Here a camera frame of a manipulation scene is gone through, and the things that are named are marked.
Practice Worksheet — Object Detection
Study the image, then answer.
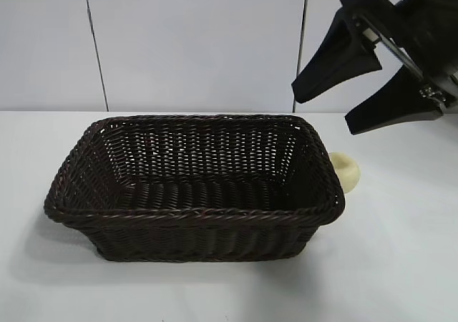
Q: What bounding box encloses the dark brown wicker basket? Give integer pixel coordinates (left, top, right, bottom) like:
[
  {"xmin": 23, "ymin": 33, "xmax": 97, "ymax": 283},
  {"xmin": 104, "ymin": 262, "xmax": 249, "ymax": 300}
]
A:
[{"xmin": 44, "ymin": 113, "xmax": 347, "ymax": 264}]

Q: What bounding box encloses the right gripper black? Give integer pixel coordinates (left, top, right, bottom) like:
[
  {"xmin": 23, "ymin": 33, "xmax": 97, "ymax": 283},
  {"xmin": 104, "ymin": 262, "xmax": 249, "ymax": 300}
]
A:
[{"xmin": 291, "ymin": 0, "xmax": 458, "ymax": 135}]

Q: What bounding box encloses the pale yellow egg yolk pastry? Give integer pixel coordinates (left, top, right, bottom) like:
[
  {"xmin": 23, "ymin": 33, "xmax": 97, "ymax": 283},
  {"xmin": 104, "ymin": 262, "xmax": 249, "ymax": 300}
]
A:
[{"xmin": 328, "ymin": 152, "xmax": 361, "ymax": 195}]

